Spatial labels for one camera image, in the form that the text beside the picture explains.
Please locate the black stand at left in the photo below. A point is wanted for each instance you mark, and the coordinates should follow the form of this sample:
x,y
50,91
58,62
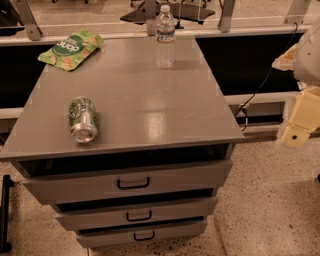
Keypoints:
x,y
7,183

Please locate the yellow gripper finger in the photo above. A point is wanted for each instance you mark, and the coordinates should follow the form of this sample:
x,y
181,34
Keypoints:
x,y
285,62
303,119

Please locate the clear plastic water bottle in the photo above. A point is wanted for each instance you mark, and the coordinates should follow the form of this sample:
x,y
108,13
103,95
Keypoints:
x,y
165,38

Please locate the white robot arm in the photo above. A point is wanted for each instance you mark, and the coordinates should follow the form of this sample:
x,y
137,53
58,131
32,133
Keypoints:
x,y
306,66

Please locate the top grey drawer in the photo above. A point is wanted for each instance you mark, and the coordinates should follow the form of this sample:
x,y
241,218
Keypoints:
x,y
98,185

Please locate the middle grey drawer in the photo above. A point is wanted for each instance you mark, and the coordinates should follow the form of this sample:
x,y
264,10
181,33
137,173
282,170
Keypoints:
x,y
136,214

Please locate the bottom grey drawer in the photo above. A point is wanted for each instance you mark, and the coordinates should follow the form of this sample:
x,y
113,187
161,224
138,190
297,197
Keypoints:
x,y
143,233

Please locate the green soda can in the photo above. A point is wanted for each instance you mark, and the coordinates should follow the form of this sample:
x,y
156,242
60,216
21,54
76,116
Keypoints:
x,y
82,120

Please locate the green snack bag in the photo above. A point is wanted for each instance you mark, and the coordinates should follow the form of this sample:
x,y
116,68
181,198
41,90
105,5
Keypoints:
x,y
69,53

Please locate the grey drawer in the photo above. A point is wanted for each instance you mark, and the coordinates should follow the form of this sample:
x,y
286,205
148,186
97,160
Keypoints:
x,y
143,233
136,214
98,185

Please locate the grey drawer cabinet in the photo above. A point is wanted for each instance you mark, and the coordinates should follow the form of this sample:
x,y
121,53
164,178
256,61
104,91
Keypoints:
x,y
146,116

